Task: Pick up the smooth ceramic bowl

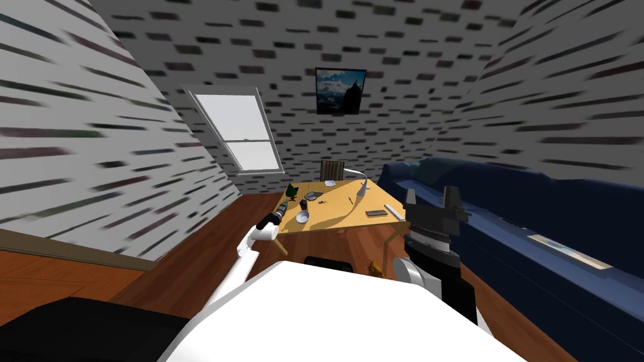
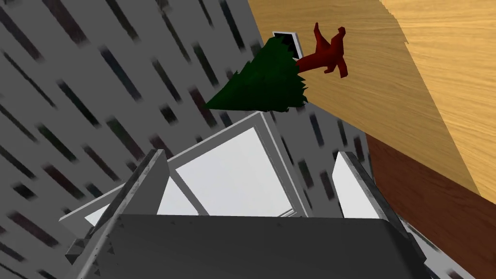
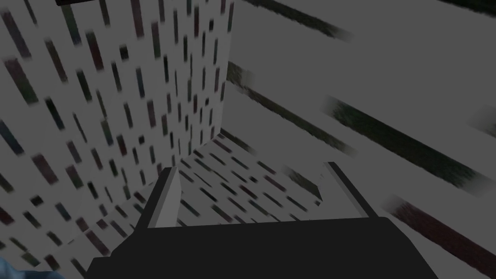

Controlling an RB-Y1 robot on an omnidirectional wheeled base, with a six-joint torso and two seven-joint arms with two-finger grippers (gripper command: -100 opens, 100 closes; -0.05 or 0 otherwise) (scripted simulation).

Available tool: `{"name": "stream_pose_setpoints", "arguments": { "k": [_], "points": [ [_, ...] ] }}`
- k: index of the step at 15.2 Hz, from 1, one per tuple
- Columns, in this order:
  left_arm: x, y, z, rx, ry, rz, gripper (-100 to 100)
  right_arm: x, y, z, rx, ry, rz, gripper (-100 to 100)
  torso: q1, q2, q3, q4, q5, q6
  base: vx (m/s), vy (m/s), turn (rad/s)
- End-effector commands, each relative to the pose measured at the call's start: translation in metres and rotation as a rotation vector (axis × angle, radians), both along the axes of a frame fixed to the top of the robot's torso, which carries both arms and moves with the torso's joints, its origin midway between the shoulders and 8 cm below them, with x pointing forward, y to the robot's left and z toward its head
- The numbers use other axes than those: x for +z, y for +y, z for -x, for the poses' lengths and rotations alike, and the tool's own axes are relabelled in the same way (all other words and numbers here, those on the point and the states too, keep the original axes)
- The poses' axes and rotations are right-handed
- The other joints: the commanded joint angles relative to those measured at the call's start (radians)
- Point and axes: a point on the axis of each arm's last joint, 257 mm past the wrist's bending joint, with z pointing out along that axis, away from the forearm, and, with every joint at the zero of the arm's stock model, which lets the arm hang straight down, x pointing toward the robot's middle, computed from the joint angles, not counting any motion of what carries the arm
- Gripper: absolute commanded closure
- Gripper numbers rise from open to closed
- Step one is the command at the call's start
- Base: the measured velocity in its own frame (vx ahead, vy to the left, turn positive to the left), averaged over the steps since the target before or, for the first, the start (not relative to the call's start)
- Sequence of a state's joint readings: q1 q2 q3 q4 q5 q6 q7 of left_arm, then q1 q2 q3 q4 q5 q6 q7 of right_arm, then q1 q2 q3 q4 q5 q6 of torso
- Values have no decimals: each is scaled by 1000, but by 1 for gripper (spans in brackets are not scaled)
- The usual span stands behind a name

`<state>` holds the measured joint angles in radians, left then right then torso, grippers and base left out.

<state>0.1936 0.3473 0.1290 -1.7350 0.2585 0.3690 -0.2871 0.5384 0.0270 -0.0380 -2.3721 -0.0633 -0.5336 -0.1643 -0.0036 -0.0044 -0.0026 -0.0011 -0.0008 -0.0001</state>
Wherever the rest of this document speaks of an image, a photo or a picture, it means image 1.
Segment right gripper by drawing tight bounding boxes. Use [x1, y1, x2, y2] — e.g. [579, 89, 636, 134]
[403, 185, 473, 236]

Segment wooden table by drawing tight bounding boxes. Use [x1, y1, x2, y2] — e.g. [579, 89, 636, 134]
[271, 178, 409, 275]

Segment striped wooden chair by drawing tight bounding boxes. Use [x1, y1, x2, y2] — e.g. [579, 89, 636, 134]
[319, 160, 346, 182]

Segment white desk lamp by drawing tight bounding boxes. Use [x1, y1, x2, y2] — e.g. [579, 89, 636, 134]
[343, 168, 372, 197]

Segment white window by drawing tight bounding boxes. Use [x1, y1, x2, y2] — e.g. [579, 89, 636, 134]
[181, 85, 286, 175]

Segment blue sofa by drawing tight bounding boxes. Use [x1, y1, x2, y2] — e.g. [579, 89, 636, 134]
[377, 156, 644, 362]

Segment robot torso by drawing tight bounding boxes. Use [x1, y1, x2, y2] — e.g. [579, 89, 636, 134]
[157, 256, 530, 362]

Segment framed mountain picture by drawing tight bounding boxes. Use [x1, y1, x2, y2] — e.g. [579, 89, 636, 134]
[314, 67, 368, 116]

